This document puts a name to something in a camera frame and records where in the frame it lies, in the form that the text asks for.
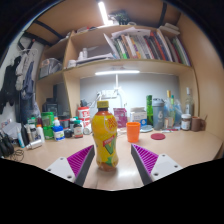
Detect brown mug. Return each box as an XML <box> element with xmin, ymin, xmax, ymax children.
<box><xmin>190</xmin><ymin>115</ymin><xmax>207</xmax><ymax>132</ymax></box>

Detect yellow juice bottle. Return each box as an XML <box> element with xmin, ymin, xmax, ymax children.
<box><xmin>91</xmin><ymin>100</ymin><xmax>120</xmax><ymax>173</ymax></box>

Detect ceiling tube light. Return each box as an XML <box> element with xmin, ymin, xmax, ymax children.
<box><xmin>97</xmin><ymin>1</ymin><xmax>110</xmax><ymax>26</ymax></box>

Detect white light bar under shelf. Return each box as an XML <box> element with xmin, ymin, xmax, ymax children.
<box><xmin>94</xmin><ymin>69</ymin><xmax>141</xmax><ymax>76</ymax></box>

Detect brown bottle with green cap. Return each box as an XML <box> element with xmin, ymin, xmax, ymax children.
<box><xmin>72</xmin><ymin>119</ymin><xmax>84</xmax><ymax>139</ymax></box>

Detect grey shaker bottle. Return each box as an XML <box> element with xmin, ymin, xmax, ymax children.
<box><xmin>151</xmin><ymin>97</ymin><xmax>166</xmax><ymax>131</ymax></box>

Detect hanging clothes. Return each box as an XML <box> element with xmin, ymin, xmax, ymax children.
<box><xmin>0</xmin><ymin>49</ymin><xmax>36</xmax><ymax>115</ymax></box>

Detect wooden shelf unit with books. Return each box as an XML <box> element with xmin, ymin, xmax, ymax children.
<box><xmin>34</xmin><ymin>21</ymin><xmax>200</xmax><ymax>118</ymax></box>

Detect flat round red coaster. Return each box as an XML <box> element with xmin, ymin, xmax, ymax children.
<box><xmin>150</xmin><ymin>132</ymin><xmax>167</xmax><ymax>141</ymax></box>

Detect red and white canister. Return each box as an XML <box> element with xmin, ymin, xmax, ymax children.
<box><xmin>76</xmin><ymin>106</ymin><xmax>92</xmax><ymax>129</ymax></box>

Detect dark green bottle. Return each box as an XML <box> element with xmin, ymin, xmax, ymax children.
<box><xmin>145</xmin><ymin>94</ymin><xmax>154</xmax><ymax>126</ymax></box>

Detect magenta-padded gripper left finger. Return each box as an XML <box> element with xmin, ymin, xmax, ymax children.
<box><xmin>44</xmin><ymin>144</ymin><xmax>96</xmax><ymax>187</ymax></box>

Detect white and blue box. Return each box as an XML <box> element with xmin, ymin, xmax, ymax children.
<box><xmin>129</xmin><ymin>107</ymin><xmax>148</xmax><ymax>127</ymax></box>

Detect pink carton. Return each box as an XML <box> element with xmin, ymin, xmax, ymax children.
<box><xmin>113</xmin><ymin>107</ymin><xmax>128</xmax><ymax>129</ymax></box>

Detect brown jar with white lid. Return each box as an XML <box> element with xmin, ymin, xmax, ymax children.
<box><xmin>180</xmin><ymin>113</ymin><xmax>192</xmax><ymax>131</ymax></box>

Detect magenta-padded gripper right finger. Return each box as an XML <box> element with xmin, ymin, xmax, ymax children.
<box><xmin>130</xmin><ymin>143</ymin><xmax>184</xmax><ymax>186</ymax></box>

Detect white bottle with blue label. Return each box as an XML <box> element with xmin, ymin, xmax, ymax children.
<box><xmin>52</xmin><ymin>117</ymin><xmax>66</xmax><ymax>142</ymax></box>

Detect clear bottle with yellow cap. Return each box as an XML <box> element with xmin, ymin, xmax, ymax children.
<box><xmin>164</xmin><ymin>89</ymin><xmax>173</xmax><ymax>129</ymax></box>

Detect green plastic container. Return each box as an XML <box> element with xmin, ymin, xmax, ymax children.
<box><xmin>40</xmin><ymin>111</ymin><xmax>55</xmax><ymax>140</ymax></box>

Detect orange plastic cup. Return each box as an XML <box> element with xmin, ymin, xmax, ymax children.
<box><xmin>126</xmin><ymin>121</ymin><xmax>141</xmax><ymax>144</ymax></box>

